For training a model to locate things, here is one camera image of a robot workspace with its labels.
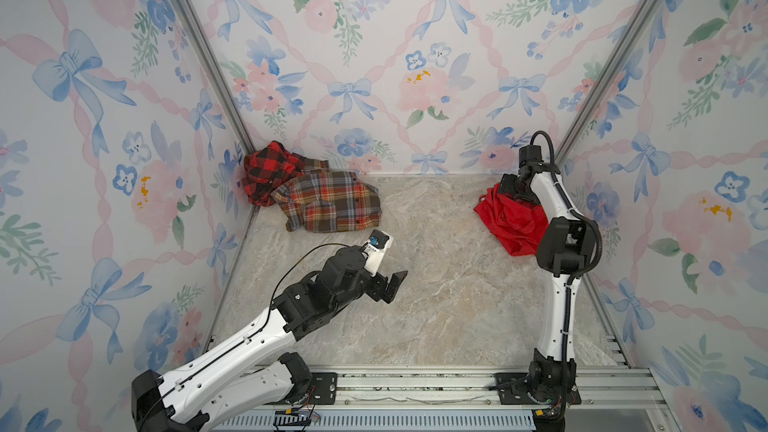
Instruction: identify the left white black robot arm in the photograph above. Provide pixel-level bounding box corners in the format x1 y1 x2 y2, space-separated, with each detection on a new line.
131 230 407 431

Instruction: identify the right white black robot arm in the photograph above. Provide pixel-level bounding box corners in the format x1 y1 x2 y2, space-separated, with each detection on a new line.
497 159 603 428

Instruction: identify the red black checked cloth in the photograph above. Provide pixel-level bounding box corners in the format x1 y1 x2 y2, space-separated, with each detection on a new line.
242 141 307 207

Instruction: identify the brown multicolour plaid shirt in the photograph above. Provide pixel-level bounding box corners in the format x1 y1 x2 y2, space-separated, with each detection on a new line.
271 170 382 233

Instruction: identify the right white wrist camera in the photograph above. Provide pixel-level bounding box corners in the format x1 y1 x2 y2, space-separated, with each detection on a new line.
519 144 545 173

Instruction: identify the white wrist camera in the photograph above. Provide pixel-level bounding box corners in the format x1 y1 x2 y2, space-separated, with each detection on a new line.
519 144 545 173
361 229 393 276

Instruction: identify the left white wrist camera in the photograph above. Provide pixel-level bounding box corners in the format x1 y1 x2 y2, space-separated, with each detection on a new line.
361 229 393 276

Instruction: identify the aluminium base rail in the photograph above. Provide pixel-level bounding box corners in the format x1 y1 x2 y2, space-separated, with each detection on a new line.
219 335 682 431

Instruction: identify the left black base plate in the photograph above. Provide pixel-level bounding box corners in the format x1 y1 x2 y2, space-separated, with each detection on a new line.
282 372 339 407

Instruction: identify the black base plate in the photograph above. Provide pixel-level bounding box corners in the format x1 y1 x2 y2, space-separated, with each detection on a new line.
487 372 563 408
282 372 339 407

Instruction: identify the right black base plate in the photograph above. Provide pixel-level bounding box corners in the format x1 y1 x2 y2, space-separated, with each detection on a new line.
487 372 563 408

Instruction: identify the right corner aluminium post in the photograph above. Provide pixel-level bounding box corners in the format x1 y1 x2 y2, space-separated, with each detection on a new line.
554 0 663 172

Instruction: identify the corner aluminium post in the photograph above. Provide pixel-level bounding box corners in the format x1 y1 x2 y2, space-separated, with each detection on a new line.
554 0 663 172
170 0 255 153

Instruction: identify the left corner aluminium post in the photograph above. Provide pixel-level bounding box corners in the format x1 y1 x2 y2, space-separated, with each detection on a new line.
170 0 255 153

